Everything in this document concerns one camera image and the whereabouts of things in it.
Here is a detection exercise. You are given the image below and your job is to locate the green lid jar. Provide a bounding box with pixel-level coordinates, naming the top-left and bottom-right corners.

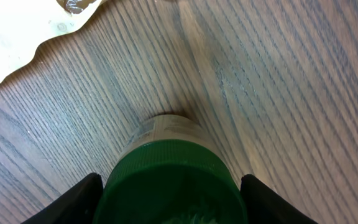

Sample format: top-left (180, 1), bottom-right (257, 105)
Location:
top-left (93, 114), bottom-right (248, 223)

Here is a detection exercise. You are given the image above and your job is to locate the beige snack bag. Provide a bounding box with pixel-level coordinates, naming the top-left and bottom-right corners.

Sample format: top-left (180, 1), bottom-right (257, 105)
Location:
top-left (0, 0), bottom-right (104, 83)

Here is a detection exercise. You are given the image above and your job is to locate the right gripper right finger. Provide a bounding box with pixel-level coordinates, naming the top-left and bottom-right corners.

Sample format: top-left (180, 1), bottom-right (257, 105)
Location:
top-left (240, 174), bottom-right (317, 224)

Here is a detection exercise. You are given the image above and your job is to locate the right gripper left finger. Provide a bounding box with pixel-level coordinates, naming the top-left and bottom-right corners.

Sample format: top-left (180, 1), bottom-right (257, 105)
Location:
top-left (22, 173), bottom-right (103, 224)

